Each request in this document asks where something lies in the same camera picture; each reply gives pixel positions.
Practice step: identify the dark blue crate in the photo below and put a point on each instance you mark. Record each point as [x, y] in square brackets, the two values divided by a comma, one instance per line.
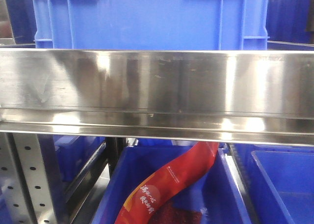
[22, 20]
[287, 21]

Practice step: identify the red printed packaging bag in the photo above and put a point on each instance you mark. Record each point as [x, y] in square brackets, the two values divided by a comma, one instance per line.
[166, 182]

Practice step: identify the dark blue crate upper left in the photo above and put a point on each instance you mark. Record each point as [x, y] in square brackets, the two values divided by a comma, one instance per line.
[22, 20]

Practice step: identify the perforated steel shelf upright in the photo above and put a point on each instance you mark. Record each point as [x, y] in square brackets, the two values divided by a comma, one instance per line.
[30, 180]

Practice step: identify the large blue crate on shelf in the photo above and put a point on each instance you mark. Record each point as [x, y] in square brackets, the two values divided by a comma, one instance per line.
[151, 24]

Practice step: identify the blue bin lower left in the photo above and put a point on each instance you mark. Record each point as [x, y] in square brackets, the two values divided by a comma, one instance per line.
[73, 152]

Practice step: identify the stainless steel shelf rail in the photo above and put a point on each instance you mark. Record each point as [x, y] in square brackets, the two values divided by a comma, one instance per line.
[235, 96]

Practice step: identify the dark blue crate upper right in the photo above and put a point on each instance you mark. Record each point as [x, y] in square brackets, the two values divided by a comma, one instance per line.
[287, 21]

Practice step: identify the blue bin lower right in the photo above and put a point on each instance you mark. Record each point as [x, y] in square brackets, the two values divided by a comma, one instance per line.
[282, 186]

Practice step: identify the blue bin lower middle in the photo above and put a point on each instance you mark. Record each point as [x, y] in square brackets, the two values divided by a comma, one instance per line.
[214, 198]

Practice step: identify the blue bin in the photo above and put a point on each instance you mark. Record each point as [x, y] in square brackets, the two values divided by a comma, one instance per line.
[73, 152]
[282, 186]
[214, 198]

